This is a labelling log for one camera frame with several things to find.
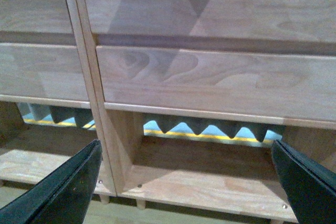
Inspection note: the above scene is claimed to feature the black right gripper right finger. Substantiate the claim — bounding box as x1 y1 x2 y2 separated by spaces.
271 140 335 223

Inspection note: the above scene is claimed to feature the wooden shelf unit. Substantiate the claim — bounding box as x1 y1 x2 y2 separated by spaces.
1 0 97 184
75 0 335 223

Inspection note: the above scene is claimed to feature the right wooden shelf unit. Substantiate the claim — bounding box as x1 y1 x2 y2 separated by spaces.
75 0 335 223

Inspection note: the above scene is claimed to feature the left wooden shelf unit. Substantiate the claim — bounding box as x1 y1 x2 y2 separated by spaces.
1 0 97 184

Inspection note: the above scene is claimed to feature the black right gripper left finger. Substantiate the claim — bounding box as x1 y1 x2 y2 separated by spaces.
1 140 102 223

